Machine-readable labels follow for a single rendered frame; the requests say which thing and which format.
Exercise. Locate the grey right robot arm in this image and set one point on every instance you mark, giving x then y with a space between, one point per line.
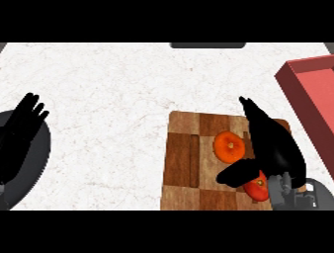
301 197

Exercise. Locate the brown wooden cutting board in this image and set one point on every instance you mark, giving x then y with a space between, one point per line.
199 164

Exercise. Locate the dark grey flat object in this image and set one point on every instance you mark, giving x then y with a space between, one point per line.
208 45

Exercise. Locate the red tomato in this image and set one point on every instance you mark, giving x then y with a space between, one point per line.
259 188

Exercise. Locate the dark grey round plate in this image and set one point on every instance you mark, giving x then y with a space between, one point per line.
30 164

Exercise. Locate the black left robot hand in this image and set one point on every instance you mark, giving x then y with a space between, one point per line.
14 145

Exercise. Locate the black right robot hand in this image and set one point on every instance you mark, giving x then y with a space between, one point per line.
271 148

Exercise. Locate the red cardboard box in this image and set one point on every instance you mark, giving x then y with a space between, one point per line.
326 115

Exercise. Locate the orange squash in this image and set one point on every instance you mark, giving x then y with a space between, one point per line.
230 147

